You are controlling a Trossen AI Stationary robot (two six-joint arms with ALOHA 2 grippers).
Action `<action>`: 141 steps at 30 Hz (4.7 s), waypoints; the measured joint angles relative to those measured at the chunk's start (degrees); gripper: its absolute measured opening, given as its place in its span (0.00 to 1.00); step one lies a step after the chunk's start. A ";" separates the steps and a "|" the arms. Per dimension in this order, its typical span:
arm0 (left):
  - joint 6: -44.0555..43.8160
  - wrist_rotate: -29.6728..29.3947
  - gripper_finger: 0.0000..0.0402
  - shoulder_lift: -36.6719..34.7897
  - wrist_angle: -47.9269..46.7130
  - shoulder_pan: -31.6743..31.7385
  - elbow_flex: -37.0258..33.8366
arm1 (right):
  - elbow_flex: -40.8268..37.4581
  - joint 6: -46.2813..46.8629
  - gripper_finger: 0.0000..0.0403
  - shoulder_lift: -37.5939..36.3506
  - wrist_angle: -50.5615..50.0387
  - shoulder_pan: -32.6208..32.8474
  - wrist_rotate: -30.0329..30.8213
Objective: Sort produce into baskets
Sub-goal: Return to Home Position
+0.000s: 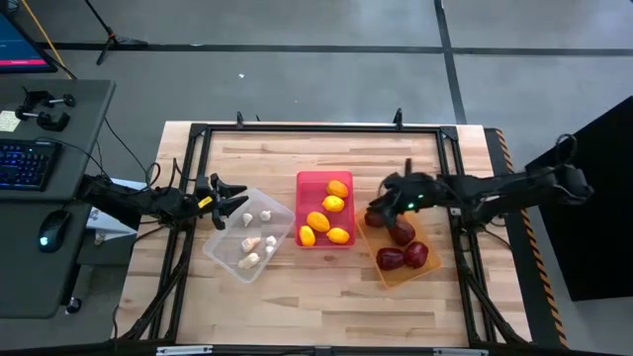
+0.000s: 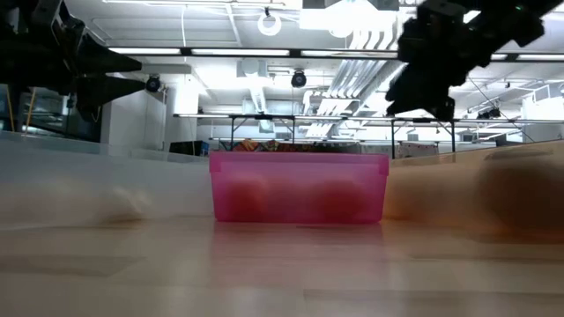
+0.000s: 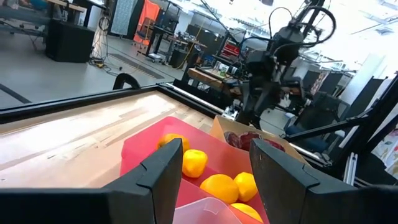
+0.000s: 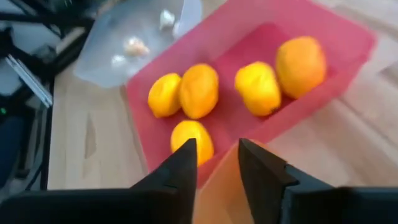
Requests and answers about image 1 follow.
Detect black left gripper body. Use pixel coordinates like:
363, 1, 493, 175
195, 173, 225, 230

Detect clear plastic bin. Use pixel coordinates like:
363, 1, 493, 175
201, 186, 297, 284

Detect black metal table frame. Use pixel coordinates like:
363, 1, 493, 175
116, 109, 531, 347

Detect pale sticky note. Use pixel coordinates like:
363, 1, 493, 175
0, 111, 21, 134

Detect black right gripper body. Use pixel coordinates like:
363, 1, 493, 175
383, 171, 444, 213

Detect black tripod stand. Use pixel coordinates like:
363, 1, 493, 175
83, 0, 149, 66

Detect orange plastic bin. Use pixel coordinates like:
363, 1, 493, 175
355, 207, 443, 290

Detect black C-clamp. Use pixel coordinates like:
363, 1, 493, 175
13, 109, 70, 134
20, 88, 77, 111

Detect yellow cord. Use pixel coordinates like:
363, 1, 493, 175
19, 0, 73, 79

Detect orange toy lemon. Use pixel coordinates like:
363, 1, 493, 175
325, 179, 350, 199
306, 211, 331, 233

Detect pink plastic bin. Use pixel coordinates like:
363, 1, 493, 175
295, 170, 357, 248

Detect computer monitor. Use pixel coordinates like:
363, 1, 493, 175
0, 12, 58, 74

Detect black cabinet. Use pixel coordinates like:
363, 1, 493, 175
524, 96, 633, 303

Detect white paper sheet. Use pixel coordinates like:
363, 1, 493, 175
86, 177, 142, 236

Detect brownish red toy pepper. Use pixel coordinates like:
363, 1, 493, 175
364, 210, 390, 229

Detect black desk cable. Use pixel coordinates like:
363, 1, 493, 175
101, 118, 162, 190

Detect grey desk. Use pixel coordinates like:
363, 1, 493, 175
0, 78, 118, 320

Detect dark red toy pepper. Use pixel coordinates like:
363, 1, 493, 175
388, 219, 417, 247
376, 247, 407, 272
404, 241, 430, 270

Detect black backlit keyboard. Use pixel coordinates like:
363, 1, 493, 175
0, 139, 61, 192

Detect black strip with hazard stripes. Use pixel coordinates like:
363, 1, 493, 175
483, 127, 570, 347

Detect black computer mouse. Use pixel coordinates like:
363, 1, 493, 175
38, 209, 72, 254

